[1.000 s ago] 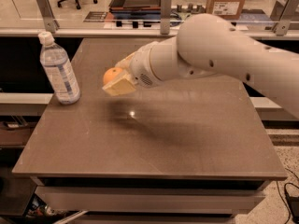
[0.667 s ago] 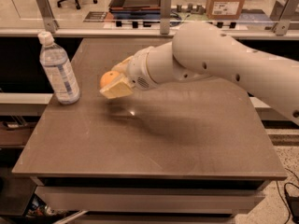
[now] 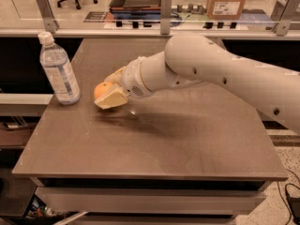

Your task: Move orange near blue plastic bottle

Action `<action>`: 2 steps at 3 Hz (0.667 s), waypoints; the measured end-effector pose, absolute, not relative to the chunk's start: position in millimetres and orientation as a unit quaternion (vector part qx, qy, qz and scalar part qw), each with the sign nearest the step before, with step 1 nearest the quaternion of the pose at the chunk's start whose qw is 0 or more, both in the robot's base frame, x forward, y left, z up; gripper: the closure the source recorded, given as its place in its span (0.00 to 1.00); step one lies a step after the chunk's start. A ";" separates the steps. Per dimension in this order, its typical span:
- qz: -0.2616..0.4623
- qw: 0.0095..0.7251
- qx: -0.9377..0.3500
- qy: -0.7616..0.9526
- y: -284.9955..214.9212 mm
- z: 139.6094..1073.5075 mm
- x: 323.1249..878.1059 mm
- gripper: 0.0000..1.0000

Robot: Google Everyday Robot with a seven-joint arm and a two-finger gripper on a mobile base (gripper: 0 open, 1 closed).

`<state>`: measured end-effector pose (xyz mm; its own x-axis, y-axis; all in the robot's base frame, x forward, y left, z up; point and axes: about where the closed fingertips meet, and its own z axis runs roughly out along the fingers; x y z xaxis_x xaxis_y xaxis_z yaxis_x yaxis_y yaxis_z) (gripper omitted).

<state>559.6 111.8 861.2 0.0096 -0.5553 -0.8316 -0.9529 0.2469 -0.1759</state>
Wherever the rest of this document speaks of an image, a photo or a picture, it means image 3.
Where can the clear plastic water bottle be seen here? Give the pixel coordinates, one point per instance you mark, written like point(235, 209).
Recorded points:
point(56, 64)

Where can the grey drawer front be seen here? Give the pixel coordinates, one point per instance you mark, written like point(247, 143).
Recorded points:
point(151, 201)

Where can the right metal glass bracket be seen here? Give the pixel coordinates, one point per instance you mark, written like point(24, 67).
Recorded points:
point(283, 25)

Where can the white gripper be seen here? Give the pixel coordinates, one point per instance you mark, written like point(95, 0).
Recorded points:
point(132, 77)

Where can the metal glass bracket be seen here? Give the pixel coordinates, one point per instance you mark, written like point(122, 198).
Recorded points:
point(165, 17)
point(283, 25)
point(50, 23)

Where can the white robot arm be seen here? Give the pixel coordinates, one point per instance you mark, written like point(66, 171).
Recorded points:
point(188, 59)

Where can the left metal glass bracket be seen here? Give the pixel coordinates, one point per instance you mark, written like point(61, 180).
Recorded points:
point(50, 23)

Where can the orange fruit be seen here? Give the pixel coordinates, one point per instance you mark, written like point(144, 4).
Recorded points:
point(102, 88)

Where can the middle metal glass bracket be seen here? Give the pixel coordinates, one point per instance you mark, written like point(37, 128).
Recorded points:
point(165, 17)

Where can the cardboard box with label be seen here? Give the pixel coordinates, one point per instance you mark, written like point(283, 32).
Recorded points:
point(224, 9)

